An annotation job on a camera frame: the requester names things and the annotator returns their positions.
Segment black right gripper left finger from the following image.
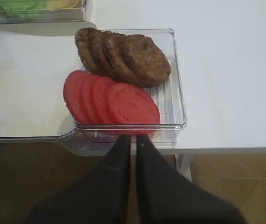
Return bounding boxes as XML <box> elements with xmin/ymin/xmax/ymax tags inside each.
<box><xmin>25</xmin><ymin>135</ymin><xmax>131</xmax><ymax>224</ymax></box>

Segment clear lettuce cheese container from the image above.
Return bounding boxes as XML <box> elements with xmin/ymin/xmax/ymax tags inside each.
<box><xmin>0</xmin><ymin>0</ymin><xmax>89</xmax><ymax>24</ymax></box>

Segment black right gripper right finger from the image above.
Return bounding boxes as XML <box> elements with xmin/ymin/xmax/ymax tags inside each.
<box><xmin>136</xmin><ymin>135</ymin><xmax>247</xmax><ymax>224</ymax></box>

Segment white parchment paper sheet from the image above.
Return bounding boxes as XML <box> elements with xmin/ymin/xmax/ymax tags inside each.
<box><xmin>0</xmin><ymin>24</ymin><xmax>81</xmax><ymax>126</ymax></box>

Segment brown patty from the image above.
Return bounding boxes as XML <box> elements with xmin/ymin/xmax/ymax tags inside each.
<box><xmin>89</xmin><ymin>29</ymin><xmax>116</xmax><ymax>79</ymax></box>
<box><xmin>103</xmin><ymin>31</ymin><xmax>137</xmax><ymax>84</ymax></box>
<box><xmin>122</xmin><ymin>35</ymin><xmax>171</xmax><ymax>88</ymax></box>
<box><xmin>75</xmin><ymin>28</ymin><xmax>102</xmax><ymax>76</ymax></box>

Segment green lettuce leaves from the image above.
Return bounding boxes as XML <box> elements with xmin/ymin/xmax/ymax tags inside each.
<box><xmin>0</xmin><ymin>0</ymin><xmax>48</xmax><ymax>19</ymax></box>

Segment yellow cheese slices stack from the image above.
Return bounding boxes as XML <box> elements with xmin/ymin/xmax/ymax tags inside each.
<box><xmin>47</xmin><ymin>0</ymin><xmax>84</xmax><ymax>11</ymax></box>

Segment clear patty tomato container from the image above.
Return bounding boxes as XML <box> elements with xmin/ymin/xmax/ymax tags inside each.
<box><xmin>71</xmin><ymin>28</ymin><xmax>187</xmax><ymax>156</ymax></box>

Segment tomato slice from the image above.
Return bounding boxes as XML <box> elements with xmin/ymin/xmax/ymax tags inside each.
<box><xmin>63</xmin><ymin>70</ymin><xmax>90</xmax><ymax>124</ymax></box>
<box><xmin>80</xmin><ymin>75</ymin><xmax>99</xmax><ymax>124</ymax></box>
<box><xmin>107</xmin><ymin>83</ymin><xmax>160</xmax><ymax>125</ymax></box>
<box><xmin>90</xmin><ymin>77</ymin><xmax>115</xmax><ymax>125</ymax></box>

